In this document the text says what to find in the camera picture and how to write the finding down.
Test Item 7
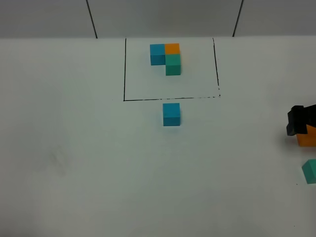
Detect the orange template block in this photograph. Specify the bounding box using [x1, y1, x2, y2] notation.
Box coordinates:
[164, 43, 180, 55]

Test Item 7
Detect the green template block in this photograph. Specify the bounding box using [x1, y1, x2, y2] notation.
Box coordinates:
[165, 54, 181, 76]

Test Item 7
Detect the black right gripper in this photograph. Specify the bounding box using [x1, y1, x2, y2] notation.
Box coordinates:
[286, 105, 316, 136]

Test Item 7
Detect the blue template block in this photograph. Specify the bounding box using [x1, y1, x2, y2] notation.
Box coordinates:
[150, 44, 165, 66]

